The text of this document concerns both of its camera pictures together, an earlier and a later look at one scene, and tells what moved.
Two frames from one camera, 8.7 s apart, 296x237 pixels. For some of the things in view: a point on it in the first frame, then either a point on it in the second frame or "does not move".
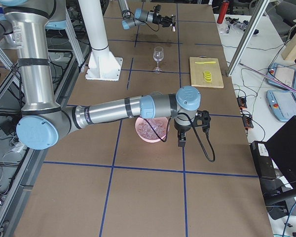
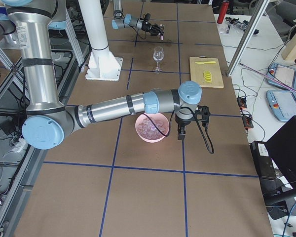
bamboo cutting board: x=197 y=72 does not move
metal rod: x=273 y=80 does not move
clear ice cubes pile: x=160 y=124 does not move
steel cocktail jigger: x=173 y=19 to x=162 y=28
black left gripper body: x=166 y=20 to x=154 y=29
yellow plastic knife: x=204 y=62 does not move
